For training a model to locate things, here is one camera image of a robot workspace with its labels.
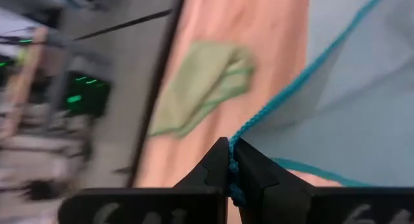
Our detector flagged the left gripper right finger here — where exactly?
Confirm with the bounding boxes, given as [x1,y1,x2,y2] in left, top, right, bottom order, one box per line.
[232,138,414,224]

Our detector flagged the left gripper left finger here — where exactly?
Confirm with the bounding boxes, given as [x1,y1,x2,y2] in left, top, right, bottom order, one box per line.
[58,136,230,224]

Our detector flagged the blue microfiber towel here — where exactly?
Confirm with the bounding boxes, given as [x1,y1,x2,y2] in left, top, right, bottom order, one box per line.
[227,0,414,208]

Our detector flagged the pale green microfiber towel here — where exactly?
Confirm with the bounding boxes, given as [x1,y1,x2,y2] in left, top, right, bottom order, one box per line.
[147,40,256,139]

